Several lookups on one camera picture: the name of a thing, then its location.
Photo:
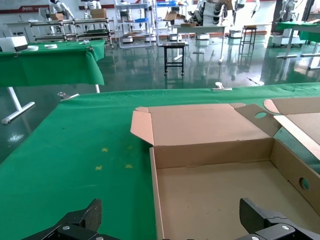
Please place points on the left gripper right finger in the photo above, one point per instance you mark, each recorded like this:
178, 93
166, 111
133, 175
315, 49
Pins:
250, 215

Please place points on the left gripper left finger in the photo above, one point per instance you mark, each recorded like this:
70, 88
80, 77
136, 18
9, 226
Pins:
92, 215

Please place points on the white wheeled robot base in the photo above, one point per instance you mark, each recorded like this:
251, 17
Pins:
285, 40

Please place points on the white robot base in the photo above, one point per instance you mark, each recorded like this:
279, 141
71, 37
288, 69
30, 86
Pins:
126, 39
202, 36
235, 33

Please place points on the open brown cardboard box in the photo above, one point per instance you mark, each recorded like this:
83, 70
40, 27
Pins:
200, 200
300, 120

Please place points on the white box device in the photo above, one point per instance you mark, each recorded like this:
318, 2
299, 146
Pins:
12, 43

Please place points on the small cardboard box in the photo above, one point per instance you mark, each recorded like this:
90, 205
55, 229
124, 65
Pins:
56, 16

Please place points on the closed cardboard box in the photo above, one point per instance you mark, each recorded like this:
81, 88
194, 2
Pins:
98, 13

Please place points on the green tablecloth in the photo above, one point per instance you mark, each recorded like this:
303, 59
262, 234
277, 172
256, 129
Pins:
75, 150

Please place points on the metal tablecloth clip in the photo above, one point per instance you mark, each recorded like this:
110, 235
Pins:
221, 86
65, 96

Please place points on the green cloth covered table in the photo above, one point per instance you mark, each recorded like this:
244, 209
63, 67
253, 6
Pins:
50, 67
297, 27

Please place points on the low black metal stool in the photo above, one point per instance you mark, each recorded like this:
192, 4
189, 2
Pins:
173, 45

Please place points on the tall black metal stool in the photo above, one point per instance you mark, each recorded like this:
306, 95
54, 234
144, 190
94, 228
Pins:
248, 28

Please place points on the metal pipe rack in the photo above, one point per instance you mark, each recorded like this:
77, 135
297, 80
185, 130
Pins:
72, 23

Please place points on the white work table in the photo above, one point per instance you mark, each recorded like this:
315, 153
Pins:
200, 27

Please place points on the white shelving unit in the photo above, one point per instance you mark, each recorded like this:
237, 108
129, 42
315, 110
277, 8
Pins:
135, 25

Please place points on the white humanoid robot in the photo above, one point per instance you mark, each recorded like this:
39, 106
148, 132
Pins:
212, 12

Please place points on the open cardboard carton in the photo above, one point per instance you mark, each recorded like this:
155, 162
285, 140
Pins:
175, 16

